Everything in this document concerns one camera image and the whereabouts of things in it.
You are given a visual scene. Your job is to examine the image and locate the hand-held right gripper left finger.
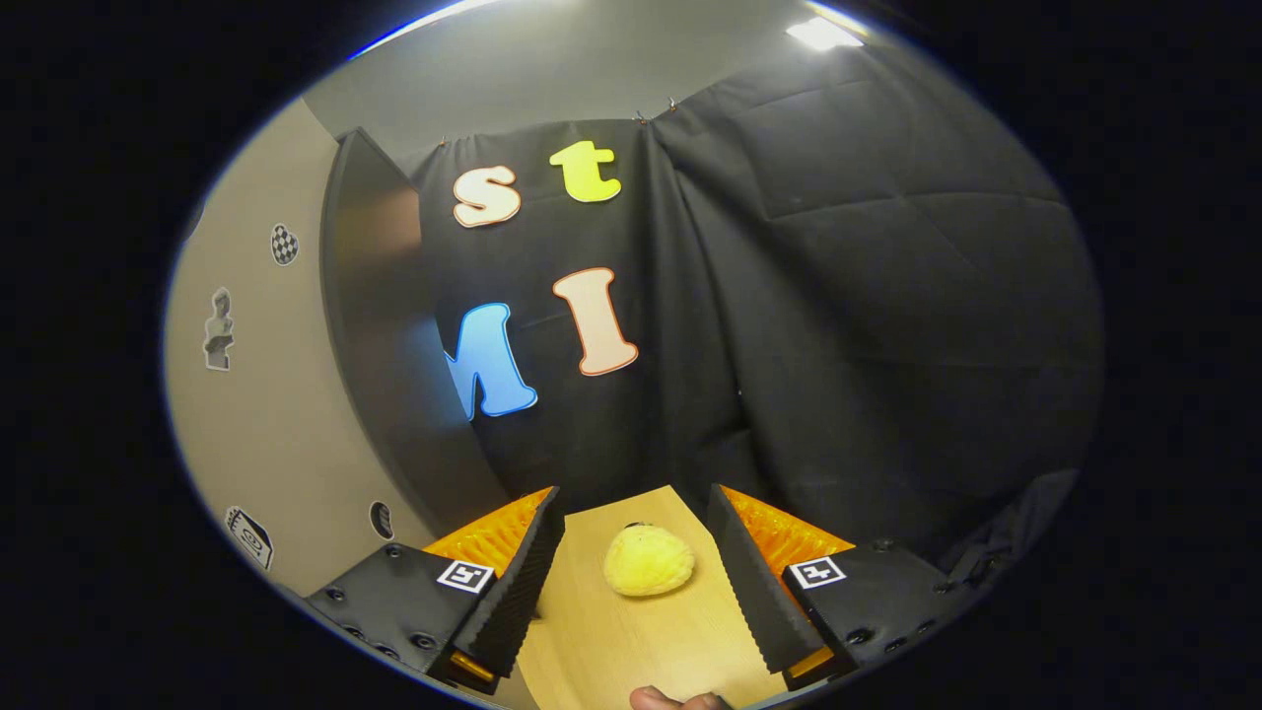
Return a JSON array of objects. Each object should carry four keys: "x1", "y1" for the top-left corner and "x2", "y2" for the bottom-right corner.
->
[{"x1": 304, "y1": 485, "x2": 566, "y2": 696}]

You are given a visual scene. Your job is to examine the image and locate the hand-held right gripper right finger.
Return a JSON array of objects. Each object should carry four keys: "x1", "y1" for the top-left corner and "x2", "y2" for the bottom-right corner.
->
[{"x1": 706, "y1": 483, "x2": 987, "y2": 691}]

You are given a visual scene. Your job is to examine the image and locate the dark grey cabinet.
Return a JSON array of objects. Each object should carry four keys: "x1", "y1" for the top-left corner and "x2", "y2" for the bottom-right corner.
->
[{"x1": 318, "y1": 125, "x2": 511, "y2": 538}]

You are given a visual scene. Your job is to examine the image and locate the yellow plush ball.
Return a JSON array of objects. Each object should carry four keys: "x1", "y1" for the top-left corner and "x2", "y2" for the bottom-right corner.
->
[{"x1": 602, "y1": 524, "x2": 697, "y2": 599}]

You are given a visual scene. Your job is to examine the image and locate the black backdrop cloth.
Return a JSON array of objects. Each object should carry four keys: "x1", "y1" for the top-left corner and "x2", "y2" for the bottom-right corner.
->
[{"x1": 409, "y1": 44, "x2": 1105, "y2": 578}]

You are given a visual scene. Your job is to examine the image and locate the small ceiling light panel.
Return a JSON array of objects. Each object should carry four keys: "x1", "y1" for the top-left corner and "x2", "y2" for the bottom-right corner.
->
[{"x1": 786, "y1": 15, "x2": 867, "y2": 52}]

